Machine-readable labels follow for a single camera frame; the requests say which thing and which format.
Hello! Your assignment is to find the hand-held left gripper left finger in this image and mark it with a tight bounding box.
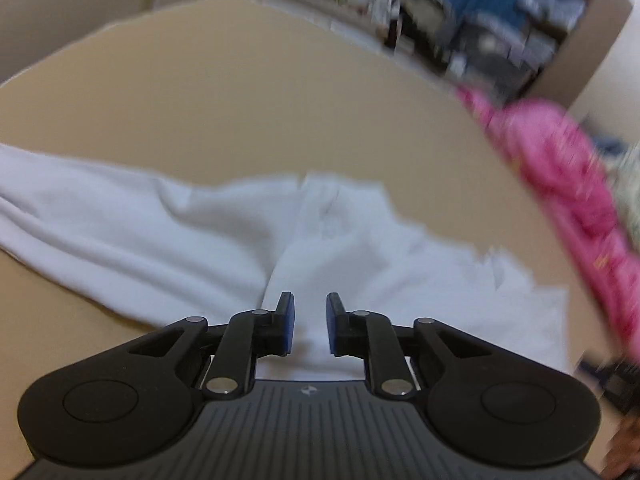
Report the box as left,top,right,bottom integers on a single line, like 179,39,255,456
122,291,296,402

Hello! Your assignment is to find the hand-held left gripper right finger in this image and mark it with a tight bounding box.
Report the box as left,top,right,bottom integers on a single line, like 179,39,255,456
326,292,501,403

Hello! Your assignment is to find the white garment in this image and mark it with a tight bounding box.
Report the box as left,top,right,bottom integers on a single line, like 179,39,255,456
0,142,572,385

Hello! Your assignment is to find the person's right hand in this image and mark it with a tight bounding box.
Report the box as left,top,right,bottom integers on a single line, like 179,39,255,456
601,412,640,480

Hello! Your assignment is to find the white floral blanket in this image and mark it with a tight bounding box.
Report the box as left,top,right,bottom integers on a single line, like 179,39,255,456
594,139,640,223

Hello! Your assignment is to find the pink floral quilt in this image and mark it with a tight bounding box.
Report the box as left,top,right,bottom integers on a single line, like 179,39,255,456
454,85,640,353

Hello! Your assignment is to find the clear plastic storage box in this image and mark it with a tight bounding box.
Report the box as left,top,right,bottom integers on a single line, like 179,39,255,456
439,10,557,98

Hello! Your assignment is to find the wooden shelf unit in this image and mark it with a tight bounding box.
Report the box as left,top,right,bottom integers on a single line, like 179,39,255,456
534,0,637,112

